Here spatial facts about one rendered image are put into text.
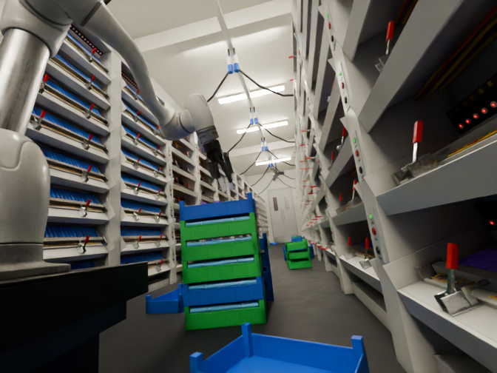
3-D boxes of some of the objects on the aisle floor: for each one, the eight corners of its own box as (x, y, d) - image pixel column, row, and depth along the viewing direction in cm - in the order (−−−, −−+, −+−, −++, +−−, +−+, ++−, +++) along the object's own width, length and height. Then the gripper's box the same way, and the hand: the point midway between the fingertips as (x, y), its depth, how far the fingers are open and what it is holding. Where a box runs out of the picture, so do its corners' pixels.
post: (416, 385, 45) (285, -204, 82) (396, 360, 54) (286, -161, 91) (543, 385, 42) (346, -230, 79) (499, 357, 51) (341, -182, 88)
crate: (181, 312, 111) (180, 294, 113) (145, 313, 117) (145, 296, 119) (210, 296, 140) (209, 281, 141) (180, 297, 145) (180, 283, 147)
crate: (191, 401, 48) (188, 355, 49) (248, 354, 64) (245, 322, 66) (348, 463, 32) (336, 392, 33) (370, 380, 48) (362, 335, 50)
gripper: (191, 148, 108) (210, 197, 112) (219, 137, 100) (239, 189, 103) (202, 146, 115) (219, 192, 118) (228, 135, 106) (247, 184, 110)
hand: (225, 184), depth 110 cm, fingers open, 3 cm apart
